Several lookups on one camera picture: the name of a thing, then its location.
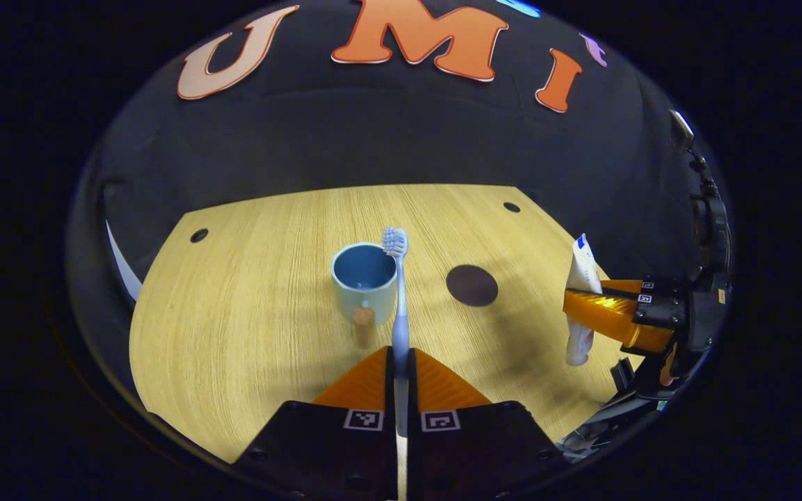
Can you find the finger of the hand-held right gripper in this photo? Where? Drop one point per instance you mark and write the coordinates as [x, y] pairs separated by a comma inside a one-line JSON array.
[[624, 284], [610, 316]]

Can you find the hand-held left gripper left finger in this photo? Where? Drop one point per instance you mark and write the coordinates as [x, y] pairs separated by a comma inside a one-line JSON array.
[[317, 452]]

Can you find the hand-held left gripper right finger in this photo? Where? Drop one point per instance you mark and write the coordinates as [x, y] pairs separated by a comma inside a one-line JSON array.
[[470, 456]]

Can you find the white toothpaste tube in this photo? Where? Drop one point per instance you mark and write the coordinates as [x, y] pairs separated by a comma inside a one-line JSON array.
[[582, 268]]

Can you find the dark brown round coaster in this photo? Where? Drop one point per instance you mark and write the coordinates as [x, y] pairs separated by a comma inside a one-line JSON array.
[[472, 285]]

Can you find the light blue toothbrush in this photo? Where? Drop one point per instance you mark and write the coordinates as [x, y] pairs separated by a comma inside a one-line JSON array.
[[401, 320]]

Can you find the black backdrop cloth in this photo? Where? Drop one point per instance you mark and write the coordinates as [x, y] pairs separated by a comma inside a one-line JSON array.
[[373, 125]]

